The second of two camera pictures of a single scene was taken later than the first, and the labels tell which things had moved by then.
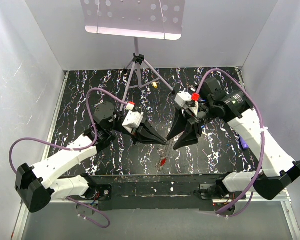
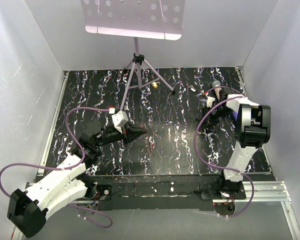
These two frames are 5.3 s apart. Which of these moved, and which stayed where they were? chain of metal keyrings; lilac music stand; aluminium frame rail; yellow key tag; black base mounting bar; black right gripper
Moved: black right gripper; chain of metal keyrings
Stayed: black base mounting bar; yellow key tag; aluminium frame rail; lilac music stand
